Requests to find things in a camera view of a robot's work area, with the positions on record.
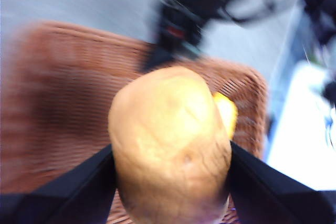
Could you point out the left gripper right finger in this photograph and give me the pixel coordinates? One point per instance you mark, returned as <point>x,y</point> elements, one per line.
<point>275,200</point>

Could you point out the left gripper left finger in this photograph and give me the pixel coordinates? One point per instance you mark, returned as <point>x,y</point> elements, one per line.
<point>65,200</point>

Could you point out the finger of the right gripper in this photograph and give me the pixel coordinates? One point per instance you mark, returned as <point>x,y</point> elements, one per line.
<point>161,60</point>

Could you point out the brown potato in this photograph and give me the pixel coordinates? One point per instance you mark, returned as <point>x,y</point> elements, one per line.
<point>170,142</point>

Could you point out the yellow corn cob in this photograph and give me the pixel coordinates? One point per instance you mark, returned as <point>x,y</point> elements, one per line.
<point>227,111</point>

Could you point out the brown wicker basket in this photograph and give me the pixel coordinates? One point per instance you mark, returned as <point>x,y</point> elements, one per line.
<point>65,90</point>

